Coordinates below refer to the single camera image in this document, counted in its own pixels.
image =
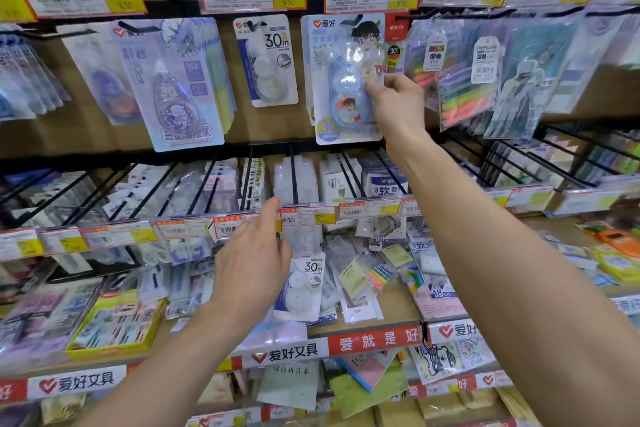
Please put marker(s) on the yellow eraser display box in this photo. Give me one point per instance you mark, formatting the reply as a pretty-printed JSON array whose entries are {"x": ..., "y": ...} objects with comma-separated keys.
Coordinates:
[{"x": 115, "y": 326}]

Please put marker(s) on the rows of grey white packets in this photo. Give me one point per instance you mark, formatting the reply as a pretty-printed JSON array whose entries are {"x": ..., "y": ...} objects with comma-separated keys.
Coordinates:
[{"x": 300, "y": 181}]

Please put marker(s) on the yellow green note pack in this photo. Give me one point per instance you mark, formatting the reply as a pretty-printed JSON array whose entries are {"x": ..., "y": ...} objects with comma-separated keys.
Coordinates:
[{"x": 617, "y": 265}]

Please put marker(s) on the pink blue notebook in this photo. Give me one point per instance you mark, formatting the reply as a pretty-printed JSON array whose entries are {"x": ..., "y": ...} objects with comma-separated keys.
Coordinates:
[{"x": 365, "y": 369}]

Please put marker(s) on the small rainbow marker packet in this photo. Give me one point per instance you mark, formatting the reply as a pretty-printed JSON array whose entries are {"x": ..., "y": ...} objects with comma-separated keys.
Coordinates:
[{"x": 382, "y": 276}]

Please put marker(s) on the purple correction tape packet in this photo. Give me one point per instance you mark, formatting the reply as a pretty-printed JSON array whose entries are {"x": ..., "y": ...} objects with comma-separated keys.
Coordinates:
[{"x": 170, "y": 91}]

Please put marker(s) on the pink sticky note pack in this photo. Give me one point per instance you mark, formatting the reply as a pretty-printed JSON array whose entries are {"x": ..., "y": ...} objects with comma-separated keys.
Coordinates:
[{"x": 440, "y": 309}]

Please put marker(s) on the yellow sticky note packet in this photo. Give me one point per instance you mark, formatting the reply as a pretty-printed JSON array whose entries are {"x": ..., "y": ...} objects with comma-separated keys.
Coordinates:
[
  {"x": 354, "y": 279},
  {"x": 396, "y": 255}
]

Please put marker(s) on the blue cartoon tape pack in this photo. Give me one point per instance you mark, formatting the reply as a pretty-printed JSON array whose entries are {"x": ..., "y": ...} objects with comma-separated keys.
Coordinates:
[{"x": 345, "y": 86}]

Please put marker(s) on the row of colourful highlighter packets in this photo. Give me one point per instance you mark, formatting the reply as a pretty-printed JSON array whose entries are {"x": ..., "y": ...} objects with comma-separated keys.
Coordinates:
[{"x": 460, "y": 96}]

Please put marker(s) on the orange device packet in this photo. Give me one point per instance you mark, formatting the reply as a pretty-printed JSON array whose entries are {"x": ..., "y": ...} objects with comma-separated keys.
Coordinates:
[{"x": 620, "y": 242}]

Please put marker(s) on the row of teal figure packets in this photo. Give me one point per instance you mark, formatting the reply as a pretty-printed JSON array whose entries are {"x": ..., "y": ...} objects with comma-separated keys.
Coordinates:
[{"x": 525, "y": 91}]

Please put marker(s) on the pink eraser display box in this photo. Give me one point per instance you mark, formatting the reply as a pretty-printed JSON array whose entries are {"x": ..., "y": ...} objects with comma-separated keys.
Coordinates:
[{"x": 45, "y": 321}]

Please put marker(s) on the green paper pack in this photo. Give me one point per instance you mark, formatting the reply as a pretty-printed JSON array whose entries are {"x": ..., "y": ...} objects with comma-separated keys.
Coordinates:
[{"x": 370, "y": 389}]

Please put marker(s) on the red shelf label strip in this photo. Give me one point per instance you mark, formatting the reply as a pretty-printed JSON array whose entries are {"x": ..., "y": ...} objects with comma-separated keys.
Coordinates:
[{"x": 380, "y": 339}]

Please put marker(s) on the person's right forearm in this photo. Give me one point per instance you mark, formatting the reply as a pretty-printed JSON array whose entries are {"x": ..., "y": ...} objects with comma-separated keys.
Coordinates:
[{"x": 515, "y": 281}]

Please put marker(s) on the bunch of blue correction tapes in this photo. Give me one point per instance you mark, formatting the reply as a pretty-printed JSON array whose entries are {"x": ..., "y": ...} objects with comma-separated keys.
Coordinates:
[{"x": 25, "y": 81}]

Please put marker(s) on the pale lilac sheet pack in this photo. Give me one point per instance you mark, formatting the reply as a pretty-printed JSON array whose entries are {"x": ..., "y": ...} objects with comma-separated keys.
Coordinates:
[{"x": 275, "y": 336}]

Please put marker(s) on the person's right hand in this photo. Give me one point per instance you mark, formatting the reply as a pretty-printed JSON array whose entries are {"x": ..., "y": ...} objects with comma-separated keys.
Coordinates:
[{"x": 400, "y": 111}]

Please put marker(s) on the cartoon sticker pack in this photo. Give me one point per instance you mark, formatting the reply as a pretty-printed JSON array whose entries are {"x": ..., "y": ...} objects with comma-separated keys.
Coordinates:
[{"x": 450, "y": 359}]

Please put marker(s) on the clear ruler packet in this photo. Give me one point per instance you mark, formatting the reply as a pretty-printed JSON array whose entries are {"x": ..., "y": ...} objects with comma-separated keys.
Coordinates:
[{"x": 434, "y": 271}]

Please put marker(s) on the person's left hand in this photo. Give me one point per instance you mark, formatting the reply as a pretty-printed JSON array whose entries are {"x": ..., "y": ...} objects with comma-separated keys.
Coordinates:
[{"x": 250, "y": 271}]

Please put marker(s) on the pale exercise book pack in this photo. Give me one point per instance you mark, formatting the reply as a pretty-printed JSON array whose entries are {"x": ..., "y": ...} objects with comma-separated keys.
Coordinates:
[{"x": 290, "y": 385}]

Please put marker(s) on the person's left forearm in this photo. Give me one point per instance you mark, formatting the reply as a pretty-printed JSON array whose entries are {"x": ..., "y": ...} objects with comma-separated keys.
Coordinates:
[{"x": 165, "y": 381}]

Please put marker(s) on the small white blue box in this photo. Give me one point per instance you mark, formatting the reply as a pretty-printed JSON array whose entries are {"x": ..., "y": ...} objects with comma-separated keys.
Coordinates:
[{"x": 152, "y": 284}]

